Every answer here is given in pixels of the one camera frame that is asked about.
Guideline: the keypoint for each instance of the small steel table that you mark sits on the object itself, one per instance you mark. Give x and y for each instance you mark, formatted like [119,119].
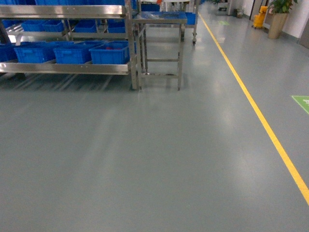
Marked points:
[159,38]

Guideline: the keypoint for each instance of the potted plant in planter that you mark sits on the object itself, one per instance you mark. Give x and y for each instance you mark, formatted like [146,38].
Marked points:
[280,10]

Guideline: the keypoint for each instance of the yellow mop bucket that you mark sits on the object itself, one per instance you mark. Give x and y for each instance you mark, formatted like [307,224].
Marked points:
[259,18]

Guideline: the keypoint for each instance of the steel flow rack shelf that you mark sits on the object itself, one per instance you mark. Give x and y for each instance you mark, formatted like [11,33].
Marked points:
[65,14]

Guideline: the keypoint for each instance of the blue bin with red bags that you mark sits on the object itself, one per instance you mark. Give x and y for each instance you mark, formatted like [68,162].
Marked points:
[115,52]

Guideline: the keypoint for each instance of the blue bin far left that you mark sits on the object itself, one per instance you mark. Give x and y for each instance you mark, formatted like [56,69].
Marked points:
[38,52]

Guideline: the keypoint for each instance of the empty blue bin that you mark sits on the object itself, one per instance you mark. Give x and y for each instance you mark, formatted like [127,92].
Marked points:
[76,53]

